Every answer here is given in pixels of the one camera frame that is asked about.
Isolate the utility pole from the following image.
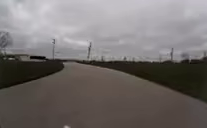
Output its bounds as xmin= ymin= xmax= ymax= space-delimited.
xmin=170 ymin=47 xmax=175 ymax=62
xmin=51 ymin=38 xmax=57 ymax=61
xmin=86 ymin=41 xmax=93 ymax=62

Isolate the grey concrete path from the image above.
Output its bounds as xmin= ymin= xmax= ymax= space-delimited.
xmin=0 ymin=61 xmax=207 ymax=128

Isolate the grass verge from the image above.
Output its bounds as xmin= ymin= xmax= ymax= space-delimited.
xmin=76 ymin=59 xmax=207 ymax=107
xmin=0 ymin=57 xmax=65 ymax=92

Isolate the low building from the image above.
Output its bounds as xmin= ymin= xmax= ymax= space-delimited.
xmin=5 ymin=54 xmax=47 ymax=62

